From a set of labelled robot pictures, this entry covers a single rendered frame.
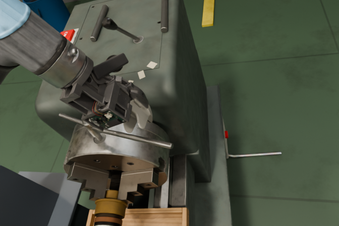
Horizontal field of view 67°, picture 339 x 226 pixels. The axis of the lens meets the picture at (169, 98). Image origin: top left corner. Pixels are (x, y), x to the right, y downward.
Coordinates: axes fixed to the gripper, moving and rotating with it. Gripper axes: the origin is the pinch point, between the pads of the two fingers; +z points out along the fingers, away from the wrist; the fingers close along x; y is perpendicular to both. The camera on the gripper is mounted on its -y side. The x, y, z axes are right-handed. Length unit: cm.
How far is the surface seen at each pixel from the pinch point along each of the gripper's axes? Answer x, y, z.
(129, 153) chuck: -11.9, 3.1, 7.9
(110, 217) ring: -22.0, 16.5, 14.2
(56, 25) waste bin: -225, -245, 46
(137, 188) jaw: -15.6, 9.3, 16.4
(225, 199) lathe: -16, -3, 77
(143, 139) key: -0.2, 6.0, -0.2
